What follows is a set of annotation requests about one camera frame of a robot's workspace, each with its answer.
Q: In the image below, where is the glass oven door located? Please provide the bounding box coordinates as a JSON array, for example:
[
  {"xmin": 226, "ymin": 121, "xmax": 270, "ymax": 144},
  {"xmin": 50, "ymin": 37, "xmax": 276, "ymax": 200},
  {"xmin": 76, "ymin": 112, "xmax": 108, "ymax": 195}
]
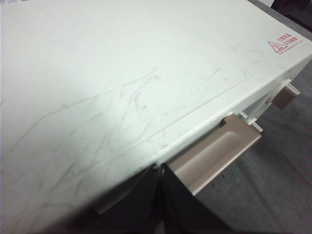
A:
[{"xmin": 94, "ymin": 80, "xmax": 285, "ymax": 208}]

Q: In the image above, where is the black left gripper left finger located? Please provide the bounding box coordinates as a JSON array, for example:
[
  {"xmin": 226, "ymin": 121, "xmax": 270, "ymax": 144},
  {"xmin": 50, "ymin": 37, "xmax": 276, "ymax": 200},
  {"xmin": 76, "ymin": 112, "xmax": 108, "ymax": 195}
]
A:
[{"xmin": 85, "ymin": 165, "xmax": 160, "ymax": 234}]

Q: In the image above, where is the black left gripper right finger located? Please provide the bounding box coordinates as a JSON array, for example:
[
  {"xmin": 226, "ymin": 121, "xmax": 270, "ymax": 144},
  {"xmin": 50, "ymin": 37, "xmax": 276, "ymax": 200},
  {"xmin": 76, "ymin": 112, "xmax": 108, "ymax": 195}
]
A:
[{"xmin": 160, "ymin": 162, "xmax": 232, "ymax": 234}]

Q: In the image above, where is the cream Toshiba toaster oven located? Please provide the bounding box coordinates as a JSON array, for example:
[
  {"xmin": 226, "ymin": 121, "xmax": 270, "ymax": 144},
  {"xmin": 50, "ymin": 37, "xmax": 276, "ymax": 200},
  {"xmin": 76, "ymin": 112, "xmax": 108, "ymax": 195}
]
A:
[{"xmin": 0, "ymin": 0, "xmax": 311, "ymax": 234}]

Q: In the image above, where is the cream oven knob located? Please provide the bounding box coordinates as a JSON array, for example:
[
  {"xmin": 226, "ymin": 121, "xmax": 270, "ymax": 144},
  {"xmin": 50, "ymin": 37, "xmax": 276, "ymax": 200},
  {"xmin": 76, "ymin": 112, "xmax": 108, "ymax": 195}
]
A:
[{"xmin": 271, "ymin": 83, "xmax": 301, "ymax": 109}]

